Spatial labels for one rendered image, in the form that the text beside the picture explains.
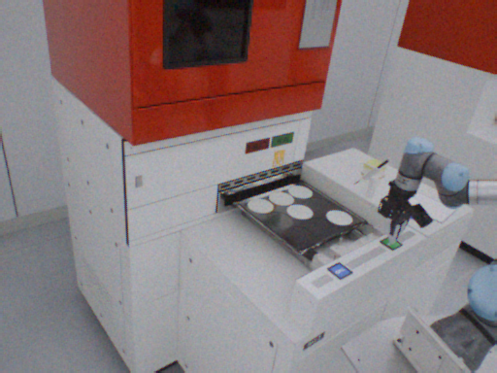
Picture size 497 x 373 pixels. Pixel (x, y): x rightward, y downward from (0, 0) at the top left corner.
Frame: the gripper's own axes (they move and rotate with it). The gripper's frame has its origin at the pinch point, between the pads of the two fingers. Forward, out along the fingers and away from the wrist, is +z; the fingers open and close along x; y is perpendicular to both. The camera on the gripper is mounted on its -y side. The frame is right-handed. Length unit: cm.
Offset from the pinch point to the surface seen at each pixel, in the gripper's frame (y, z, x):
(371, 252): 1.9, 2.0, 9.0
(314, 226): 27.0, 7.7, 8.4
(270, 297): 13.8, 15.6, 39.8
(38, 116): 207, 22, 54
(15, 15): 207, -34, 58
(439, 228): -3.5, 1.2, -23.4
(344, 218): 25.0, 7.6, -6.2
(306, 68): 54, -42, -2
